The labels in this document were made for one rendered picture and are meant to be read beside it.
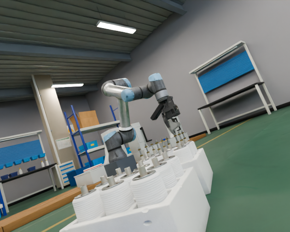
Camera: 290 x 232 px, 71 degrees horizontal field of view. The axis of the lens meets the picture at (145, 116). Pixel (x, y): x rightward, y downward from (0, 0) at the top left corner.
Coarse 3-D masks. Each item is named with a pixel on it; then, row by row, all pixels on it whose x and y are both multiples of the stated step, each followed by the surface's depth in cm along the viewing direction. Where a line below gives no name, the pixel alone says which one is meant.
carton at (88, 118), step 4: (80, 112) 613; (84, 112) 624; (88, 112) 635; (92, 112) 645; (72, 116) 622; (76, 116) 611; (80, 116) 610; (84, 116) 621; (88, 116) 632; (92, 116) 641; (96, 116) 653; (72, 120) 630; (80, 120) 607; (84, 120) 617; (88, 120) 627; (92, 120) 637; (96, 120) 648; (80, 124) 610; (84, 124) 612; (88, 124) 622; (92, 124) 631; (96, 124) 642; (76, 128) 626
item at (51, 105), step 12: (36, 84) 710; (48, 84) 735; (36, 96) 728; (48, 96) 719; (48, 108) 704; (60, 108) 733; (48, 120) 690; (60, 120) 717; (48, 132) 703; (60, 132) 702; (60, 156) 674; (72, 156) 701
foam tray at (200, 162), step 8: (200, 152) 121; (192, 160) 103; (200, 160) 110; (184, 168) 104; (200, 168) 102; (208, 168) 124; (200, 176) 101; (208, 176) 113; (208, 184) 104; (208, 192) 100
